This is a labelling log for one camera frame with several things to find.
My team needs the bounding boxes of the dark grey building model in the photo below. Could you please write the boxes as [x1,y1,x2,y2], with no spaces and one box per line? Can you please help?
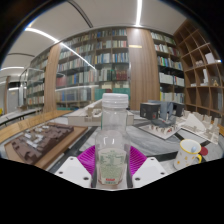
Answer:
[139,99,185,140]

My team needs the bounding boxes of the flat round red coaster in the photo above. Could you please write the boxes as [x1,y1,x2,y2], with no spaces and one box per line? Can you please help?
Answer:
[199,146,209,157]

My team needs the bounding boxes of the ceiling light strips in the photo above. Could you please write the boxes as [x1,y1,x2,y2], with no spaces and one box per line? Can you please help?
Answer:
[0,0,144,73]

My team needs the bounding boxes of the white city block model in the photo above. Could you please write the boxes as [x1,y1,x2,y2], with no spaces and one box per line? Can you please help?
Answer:
[179,110,221,145]

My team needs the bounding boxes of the bookshelf behind glass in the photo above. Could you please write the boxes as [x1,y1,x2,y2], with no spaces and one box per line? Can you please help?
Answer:
[24,49,46,108]

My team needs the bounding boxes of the curved wooden slatted bench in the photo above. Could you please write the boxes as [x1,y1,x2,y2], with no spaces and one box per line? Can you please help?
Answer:
[0,109,224,144]

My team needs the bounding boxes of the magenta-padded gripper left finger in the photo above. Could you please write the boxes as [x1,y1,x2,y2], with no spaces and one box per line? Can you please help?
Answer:
[54,145,101,189]

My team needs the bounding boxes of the narrow bookshelf full of books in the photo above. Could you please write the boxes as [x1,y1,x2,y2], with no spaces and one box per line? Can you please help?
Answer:
[149,30,186,104]

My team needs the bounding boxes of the wooden cubby shelf unit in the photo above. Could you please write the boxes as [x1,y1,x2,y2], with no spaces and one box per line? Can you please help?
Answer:
[173,19,224,124]

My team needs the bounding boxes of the wide bookshelf full of books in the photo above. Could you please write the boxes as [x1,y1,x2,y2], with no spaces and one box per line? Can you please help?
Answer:
[54,28,131,111]

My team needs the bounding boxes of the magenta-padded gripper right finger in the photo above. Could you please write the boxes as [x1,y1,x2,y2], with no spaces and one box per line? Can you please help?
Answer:
[127,145,168,189]

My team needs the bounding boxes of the white mug with yellow handle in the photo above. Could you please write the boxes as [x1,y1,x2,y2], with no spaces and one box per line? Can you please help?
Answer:
[173,138,203,171]

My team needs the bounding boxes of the white ramp architectural model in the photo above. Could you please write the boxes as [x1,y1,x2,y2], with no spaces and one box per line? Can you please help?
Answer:
[67,99,135,127]

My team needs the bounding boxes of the brown model on wooden board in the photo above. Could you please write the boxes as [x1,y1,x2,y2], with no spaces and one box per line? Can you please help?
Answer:
[3,122,88,170]

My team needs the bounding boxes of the clear plastic drink bottle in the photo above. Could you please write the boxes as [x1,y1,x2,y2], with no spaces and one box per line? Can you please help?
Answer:
[94,92,132,190]

